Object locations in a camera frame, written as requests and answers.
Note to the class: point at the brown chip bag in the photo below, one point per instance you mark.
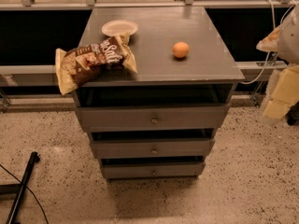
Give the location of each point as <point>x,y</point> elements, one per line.
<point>81,65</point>

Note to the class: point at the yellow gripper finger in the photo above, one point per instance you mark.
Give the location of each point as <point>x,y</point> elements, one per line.
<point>269,43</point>
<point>282,93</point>

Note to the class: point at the orange fruit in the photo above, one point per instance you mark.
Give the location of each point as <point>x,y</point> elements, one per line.
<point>180,50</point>

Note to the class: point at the black stand leg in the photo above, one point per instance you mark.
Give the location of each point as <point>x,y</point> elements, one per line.
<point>18,189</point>

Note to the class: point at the grey bottom drawer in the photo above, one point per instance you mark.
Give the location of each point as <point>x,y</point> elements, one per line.
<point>152,171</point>

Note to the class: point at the grey middle drawer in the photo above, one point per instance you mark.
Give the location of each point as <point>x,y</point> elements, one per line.
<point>152,148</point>

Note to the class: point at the grey top drawer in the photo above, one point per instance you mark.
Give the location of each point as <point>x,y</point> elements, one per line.
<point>150,118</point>

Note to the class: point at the white paper plate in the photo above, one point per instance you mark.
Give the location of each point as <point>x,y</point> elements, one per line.
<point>119,26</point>

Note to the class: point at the grey drawer cabinet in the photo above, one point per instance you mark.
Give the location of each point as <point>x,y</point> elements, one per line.
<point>206,76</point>

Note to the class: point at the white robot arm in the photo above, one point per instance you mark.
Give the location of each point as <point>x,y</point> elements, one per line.
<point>288,38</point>

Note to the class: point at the grey drawer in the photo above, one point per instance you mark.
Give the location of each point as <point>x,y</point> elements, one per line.
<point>150,118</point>
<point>152,171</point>
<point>152,148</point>

